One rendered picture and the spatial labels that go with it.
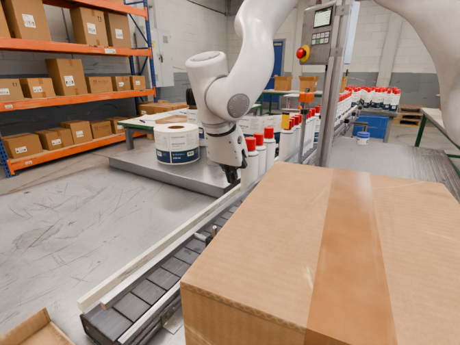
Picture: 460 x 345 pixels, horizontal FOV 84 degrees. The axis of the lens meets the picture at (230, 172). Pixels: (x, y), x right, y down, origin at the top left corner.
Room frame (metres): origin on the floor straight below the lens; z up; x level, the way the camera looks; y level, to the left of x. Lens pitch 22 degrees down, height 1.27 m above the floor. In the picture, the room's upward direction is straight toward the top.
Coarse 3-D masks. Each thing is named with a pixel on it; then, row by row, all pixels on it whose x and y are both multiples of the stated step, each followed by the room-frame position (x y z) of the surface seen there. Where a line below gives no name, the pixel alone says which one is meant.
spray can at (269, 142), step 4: (264, 128) 0.85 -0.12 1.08; (268, 128) 0.85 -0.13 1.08; (272, 128) 0.85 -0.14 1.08; (264, 132) 0.85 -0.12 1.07; (268, 132) 0.84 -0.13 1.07; (272, 132) 0.85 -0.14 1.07; (264, 136) 0.85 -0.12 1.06; (268, 136) 0.84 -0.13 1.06; (272, 136) 0.85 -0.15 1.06; (264, 140) 0.84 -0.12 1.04; (268, 140) 0.84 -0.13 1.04; (272, 140) 0.84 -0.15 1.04; (264, 144) 0.84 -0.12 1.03; (268, 144) 0.83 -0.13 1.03; (272, 144) 0.84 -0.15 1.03; (268, 148) 0.83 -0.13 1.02; (272, 148) 0.84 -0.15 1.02; (268, 152) 0.83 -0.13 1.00; (272, 152) 0.84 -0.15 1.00; (268, 156) 0.83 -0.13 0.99; (272, 156) 0.84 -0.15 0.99; (268, 160) 0.83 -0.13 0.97; (272, 160) 0.84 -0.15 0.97; (268, 164) 0.83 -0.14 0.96; (272, 164) 0.84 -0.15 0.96; (268, 168) 0.83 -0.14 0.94
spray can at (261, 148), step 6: (258, 138) 0.75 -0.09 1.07; (258, 144) 0.75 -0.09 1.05; (258, 150) 0.75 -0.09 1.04; (264, 150) 0.75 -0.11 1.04; (264, 156) 0.75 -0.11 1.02; (258, 162) 0.75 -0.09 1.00; (264, 162) 0.76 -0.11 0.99; (258, 168) 0.75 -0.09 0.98; (264, 168) 0.76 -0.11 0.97; (258, 174) 0.75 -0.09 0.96
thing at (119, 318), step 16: (304, 160) 1.11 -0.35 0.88; (224, 224) 0.58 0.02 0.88; (192, 240) 0.51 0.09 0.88; (176, 256) 0.46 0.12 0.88; (192, 256) 0.46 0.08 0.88; (160, 272) 0.41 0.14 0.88; (176, 272) 0.41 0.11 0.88; (144, 288) 0.37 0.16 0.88; (160, 288) 0.37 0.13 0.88; (128, 304) 0.33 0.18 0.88; (144, 304) 0.33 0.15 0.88; (96, 320) 0.30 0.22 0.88; (112, 320) 0.30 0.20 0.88; (128, 320) 0.30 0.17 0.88; (112, 336) 0.27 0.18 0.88
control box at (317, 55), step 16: (336, 0) 0.95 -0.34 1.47; (304, 16) 1.08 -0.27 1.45; (352, 16) 0.97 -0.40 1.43; (304, 32) 1.07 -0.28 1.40; (352, 32) 0.97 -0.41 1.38; (304, 48) 1.06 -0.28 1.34; (320, 48) 0.98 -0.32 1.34; (352, 48) 0.98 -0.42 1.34; (304, 64) 1.07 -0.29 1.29; (320, 64) 1.02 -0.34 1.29
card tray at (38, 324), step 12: (36, 312) 0.32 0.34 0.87; (24, 324) 0.30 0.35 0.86; (36, 324) 0.32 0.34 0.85; (48, 324) 0.33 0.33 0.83; (0, 336) 0.28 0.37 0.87; (12, 336) 0.29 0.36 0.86; (24, 336) 0.30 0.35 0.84; (36, 336) 0.30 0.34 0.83; (48, 336) 0.30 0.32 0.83; (60, 336) 0.30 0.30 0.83
